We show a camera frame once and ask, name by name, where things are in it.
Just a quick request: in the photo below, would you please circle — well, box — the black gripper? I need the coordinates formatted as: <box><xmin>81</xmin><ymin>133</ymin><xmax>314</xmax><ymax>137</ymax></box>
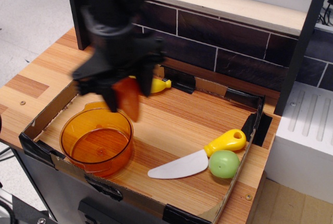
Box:
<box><xmin>72</xmin><ymin>29</ymin><xmax>164</xmax><ymax>113</ymax></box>

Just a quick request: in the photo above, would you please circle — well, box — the orange toy carrot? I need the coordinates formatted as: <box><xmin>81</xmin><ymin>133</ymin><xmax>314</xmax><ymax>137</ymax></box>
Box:
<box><xmin>112</xmin><ymin>77</ymin><xmax>140</xmax><ymax>122</ymax></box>

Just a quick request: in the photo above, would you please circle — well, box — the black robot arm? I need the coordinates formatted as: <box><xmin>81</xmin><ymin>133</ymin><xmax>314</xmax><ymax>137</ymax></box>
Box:
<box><xmin>72</xmin><ymin>0</ymin><xmax>164</xmax><ymax>112</ymax></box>

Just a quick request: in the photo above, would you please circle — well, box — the orange transparent plastic pot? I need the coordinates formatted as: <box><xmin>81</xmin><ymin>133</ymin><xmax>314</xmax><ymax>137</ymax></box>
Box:
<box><xmin>59</xmin><ymin>102</ymin><xmax>134</xmax><ymax>178</ymax></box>

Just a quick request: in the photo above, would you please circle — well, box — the cardboard fence with black tape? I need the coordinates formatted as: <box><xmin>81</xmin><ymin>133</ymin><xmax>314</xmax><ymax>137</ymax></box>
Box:
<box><xmin>18</xmin><ymin>80</ymin><xmax>270</xmax><ymax>223</ymax></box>

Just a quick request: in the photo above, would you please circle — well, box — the yellow toy banana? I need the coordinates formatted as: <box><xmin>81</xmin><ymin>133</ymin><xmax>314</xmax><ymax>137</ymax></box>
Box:
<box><xmin>128</xmin><ymin>76</ymin><xmax>172</xmax><ymax>95</ymax></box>

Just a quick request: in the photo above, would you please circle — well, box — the green toy apple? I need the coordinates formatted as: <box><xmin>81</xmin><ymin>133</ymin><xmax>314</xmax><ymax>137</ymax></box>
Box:
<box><xmin>209</xmin><ymin>150</ymin><xmax>240</xmax><ymax>179</ymax></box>

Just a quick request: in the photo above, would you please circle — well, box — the dark tiled backsplash shelf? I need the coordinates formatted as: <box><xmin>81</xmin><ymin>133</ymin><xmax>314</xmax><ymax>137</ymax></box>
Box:
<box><xmin>70</xmin><ymin>0</ymin><xmax>319</xmax><ymax>115</ymax></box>

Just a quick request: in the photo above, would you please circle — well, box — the white grooved block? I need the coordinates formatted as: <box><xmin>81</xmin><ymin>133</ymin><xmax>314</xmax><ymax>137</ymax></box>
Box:
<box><xmin>265</xmin><ymin>82</ymin><xmax>332</xmax><ymax>203</ymax></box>

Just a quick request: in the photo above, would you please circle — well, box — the toy knife yellow handle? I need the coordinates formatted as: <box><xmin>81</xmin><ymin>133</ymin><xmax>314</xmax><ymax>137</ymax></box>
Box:
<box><xmin>148</xmin><ymin>129</ymin><xmax>247</xmax><ymax>179</ymax></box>

